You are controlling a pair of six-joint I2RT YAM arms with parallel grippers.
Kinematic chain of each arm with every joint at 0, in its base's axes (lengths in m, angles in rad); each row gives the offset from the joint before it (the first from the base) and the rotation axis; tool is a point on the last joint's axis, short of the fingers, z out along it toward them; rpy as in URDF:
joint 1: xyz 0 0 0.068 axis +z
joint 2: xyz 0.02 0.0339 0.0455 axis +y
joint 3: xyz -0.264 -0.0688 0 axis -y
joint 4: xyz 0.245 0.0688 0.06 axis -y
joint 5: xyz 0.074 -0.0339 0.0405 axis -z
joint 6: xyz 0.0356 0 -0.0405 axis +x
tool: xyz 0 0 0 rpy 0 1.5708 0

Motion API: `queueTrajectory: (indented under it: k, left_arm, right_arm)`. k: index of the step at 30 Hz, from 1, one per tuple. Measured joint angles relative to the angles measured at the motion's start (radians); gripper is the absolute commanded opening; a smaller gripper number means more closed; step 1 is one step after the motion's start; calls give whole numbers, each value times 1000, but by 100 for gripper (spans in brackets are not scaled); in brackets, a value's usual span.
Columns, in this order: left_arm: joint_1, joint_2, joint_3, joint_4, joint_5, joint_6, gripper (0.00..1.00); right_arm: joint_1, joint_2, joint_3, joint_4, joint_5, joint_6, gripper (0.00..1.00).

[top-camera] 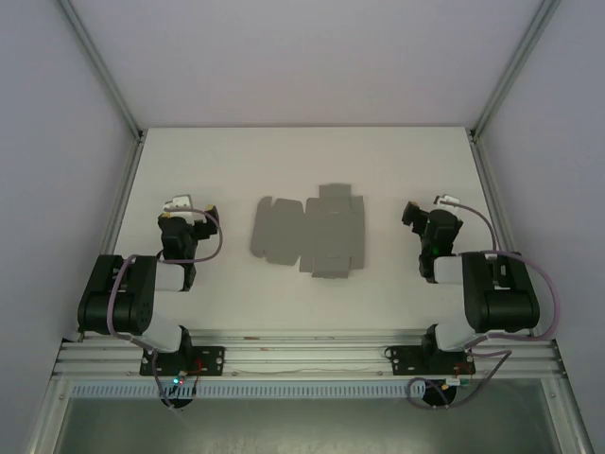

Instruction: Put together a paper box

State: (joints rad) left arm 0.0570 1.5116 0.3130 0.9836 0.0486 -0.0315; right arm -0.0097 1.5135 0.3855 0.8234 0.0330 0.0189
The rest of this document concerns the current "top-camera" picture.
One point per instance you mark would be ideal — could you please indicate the grey paper box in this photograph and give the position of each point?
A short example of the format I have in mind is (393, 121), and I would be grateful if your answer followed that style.
(307, 227)

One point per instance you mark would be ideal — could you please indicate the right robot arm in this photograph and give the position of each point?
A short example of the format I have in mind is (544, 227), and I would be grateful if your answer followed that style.
(501, 307)

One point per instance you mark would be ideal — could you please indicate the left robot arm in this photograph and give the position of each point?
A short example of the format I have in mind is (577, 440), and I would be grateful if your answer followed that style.
(118, 302)

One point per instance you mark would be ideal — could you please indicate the small board with LEDs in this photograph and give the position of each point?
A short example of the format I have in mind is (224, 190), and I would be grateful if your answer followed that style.
(178, 380)

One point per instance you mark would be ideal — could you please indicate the small white connector board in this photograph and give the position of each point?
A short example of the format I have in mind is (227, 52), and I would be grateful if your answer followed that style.
(454, 380)

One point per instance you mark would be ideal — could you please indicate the grey metal panel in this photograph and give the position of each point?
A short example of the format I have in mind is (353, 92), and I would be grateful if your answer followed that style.
(307, 425)

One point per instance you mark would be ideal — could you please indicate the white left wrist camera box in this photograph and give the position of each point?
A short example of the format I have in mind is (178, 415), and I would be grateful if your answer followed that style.
(179, 204)

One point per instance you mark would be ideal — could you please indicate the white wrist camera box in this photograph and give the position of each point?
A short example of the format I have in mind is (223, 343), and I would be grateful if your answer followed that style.
(448, 199)
(179, 204)

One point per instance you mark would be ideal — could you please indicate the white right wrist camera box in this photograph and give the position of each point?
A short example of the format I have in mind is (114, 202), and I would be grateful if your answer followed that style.
(448, 199)

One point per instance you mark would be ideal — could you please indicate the aluminium side rail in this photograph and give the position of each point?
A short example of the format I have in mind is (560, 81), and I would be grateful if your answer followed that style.
(124, 189)
(487, 189)

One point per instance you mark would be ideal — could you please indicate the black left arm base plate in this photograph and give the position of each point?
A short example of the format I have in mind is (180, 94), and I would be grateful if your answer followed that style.
(212, 359)

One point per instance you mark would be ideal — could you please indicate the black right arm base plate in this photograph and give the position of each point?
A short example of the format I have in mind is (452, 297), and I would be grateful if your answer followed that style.
(406, 360)

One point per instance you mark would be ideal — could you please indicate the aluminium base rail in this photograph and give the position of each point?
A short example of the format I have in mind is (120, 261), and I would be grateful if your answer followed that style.
(307, 352)

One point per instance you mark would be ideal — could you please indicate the aluminium corner post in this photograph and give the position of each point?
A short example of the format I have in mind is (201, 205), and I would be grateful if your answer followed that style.
(515, 71)
(101, 71)

